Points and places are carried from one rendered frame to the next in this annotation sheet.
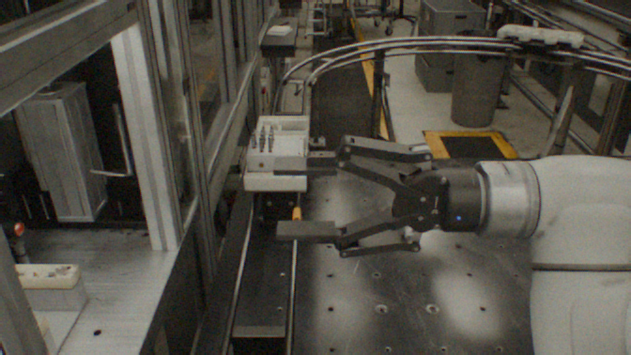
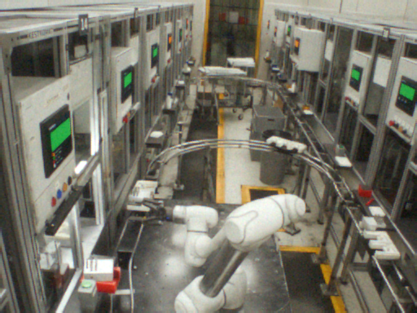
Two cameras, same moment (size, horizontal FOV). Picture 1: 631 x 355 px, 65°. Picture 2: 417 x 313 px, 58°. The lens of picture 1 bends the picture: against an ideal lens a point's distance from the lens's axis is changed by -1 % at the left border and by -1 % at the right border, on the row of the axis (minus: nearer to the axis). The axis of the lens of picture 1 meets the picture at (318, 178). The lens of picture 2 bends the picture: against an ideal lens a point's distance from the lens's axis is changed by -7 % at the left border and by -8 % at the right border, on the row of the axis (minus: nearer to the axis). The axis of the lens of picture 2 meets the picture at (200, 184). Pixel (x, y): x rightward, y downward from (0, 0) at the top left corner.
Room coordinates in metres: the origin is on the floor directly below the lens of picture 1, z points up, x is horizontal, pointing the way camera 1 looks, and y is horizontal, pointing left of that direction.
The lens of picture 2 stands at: (-1.20, -0.34, 2.13)
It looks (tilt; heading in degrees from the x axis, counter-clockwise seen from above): 26 degrees down; 1
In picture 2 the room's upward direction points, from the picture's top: 4 degrees clockwise
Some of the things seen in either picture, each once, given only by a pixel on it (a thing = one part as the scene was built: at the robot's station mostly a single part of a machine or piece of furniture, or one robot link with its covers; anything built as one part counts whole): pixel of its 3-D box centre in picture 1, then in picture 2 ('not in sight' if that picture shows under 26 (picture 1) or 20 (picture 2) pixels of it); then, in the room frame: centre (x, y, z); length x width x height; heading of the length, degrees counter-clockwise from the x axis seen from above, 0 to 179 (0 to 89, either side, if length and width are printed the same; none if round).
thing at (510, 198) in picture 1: (497, 199); (179, 214); (0.49, -0.21, 1.13); 0.09 x 0.06 x 0.09; 0
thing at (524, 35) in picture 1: (538, 40); (286, 147); (2.38, -1.05, 0.84); 0.37 x 0.14 x 0.10; 58
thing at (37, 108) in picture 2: not in sight; (24, 147); (0.08, 0.34, 1.60); 0.42 x 0.29 x 0.46; 0
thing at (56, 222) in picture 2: not in sight; (65, 206); (0.08, 0.21, 1.37); 0.36 x 0.04 x 0.04; 0
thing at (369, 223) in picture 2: not in sight; (374, 222); (0.91, -1.40, 0.92); 0.13 x 0.10 x 0.09; 90
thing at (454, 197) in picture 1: (434, 199); (164, 213); (0.49, -0.13, 1.13); 0.09 x 0.07 x 0.08; 90
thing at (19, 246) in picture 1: (19, 254); not in sight; (0.60, 0.45, 0.96); 0.03 x 0.03 x 0.12; 0
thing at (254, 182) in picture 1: (280, 157); (142, 197); (1.16, 0.10, 0.84); 0.36 x 0.14 x 0.10; 0
